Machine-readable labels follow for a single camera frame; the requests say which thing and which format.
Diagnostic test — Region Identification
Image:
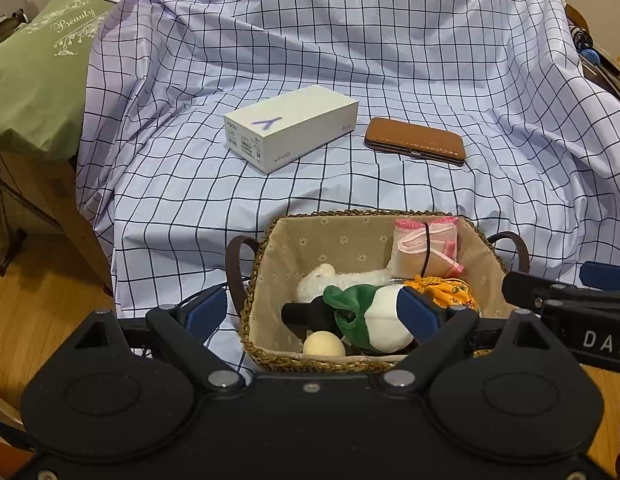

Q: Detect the white fluffy plush toy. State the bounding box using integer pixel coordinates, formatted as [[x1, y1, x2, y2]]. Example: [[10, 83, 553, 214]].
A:
[[295, 263, 406, 304]]

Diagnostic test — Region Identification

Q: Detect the green and white plush toy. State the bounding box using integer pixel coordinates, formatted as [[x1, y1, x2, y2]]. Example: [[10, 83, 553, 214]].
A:
[[322, 284, 416, 354]]

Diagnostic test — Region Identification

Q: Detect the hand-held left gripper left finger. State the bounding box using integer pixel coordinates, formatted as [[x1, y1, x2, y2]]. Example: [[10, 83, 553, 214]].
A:
[[71, 284, 244, 393]]

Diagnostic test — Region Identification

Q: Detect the woven basket with fabric liner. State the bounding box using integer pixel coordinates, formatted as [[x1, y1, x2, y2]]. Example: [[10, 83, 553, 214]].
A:
[[225, 210, 531, 374]]

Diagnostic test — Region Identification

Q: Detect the cluttered wooden shelf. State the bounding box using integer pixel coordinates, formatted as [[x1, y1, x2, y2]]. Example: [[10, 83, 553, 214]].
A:
[[565, 2, 620, 111]]

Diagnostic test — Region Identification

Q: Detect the white cardboard box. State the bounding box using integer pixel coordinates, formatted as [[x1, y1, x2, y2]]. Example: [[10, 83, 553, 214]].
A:
[[223, 85, 361, 175]]

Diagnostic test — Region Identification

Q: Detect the black mushroom-shaped object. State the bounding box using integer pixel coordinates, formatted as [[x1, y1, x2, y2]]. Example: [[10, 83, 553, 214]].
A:
[[281, 296, 341, 341]]

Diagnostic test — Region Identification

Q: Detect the orange printed cloth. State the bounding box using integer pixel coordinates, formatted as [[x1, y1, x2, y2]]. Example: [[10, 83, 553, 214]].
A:
[[402, 275, 481, 311]]

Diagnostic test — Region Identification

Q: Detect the pink face mask bundle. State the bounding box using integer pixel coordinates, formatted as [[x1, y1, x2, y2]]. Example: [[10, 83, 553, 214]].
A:
[[394, 216, 465, 277]]

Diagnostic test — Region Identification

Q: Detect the checked white cloth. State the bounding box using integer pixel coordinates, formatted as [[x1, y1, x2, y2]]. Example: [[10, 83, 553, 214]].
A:
[[76, 0, 620, 376]]

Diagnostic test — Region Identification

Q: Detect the brown leather case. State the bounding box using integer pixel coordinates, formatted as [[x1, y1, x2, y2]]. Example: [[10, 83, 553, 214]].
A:
[[365, 117, 467, 167]]

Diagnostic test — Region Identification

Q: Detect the green cushion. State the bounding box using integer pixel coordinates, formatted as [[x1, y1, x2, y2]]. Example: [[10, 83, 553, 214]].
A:
[[0, 0, 116, 161]]

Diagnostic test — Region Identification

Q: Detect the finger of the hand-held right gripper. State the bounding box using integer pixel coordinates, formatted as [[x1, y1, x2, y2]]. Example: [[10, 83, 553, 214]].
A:
[[501, 271, 620, 376], [579, 261, 620, 292]]

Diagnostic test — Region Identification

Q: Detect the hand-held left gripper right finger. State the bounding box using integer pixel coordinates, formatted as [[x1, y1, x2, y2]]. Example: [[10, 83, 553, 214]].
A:
[[381, 285, 564, 393]]

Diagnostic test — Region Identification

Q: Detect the beige ball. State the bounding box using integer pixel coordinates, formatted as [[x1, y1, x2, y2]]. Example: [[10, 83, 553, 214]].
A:
[[302, 331, 347, 358]]

